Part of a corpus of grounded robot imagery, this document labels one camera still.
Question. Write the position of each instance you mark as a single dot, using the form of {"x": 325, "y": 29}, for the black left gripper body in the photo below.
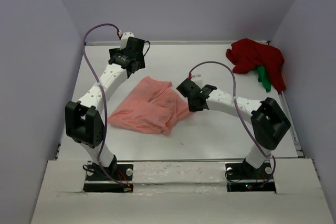
{"x": 117, "y": 51}

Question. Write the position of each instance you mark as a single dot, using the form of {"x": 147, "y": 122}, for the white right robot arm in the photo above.
{"x": 269, "y": 124}

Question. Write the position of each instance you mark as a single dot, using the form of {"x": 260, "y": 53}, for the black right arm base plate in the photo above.
{"x": 241, "y": 177}

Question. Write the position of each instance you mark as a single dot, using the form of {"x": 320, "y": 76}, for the red t shirt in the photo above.
{"x": 247, "y": 54}

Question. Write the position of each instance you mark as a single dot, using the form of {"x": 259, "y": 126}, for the green t shirt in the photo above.
{"x": 263, "y": 78}

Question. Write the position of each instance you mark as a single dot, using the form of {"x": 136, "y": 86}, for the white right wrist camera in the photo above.
{"x": 197, "y": 78}

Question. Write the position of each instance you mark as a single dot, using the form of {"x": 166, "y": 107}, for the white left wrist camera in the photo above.
{"x": 124, "y": 38}

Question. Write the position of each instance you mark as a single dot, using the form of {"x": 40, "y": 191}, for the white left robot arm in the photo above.
{"x": 83, "y": 121}

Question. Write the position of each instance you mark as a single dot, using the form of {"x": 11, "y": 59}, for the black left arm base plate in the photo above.
{"x": 96, "y": 180}

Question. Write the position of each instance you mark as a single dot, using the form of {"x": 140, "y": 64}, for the pink t shirt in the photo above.
{"x": 152, "y": 107}

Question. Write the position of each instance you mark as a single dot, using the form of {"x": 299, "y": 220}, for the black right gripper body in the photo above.
{"x": 192, "y": 107}

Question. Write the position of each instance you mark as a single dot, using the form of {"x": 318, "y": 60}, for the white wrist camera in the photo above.
{"x": 124, "y": 38}
{"x": 197, "y": 78}

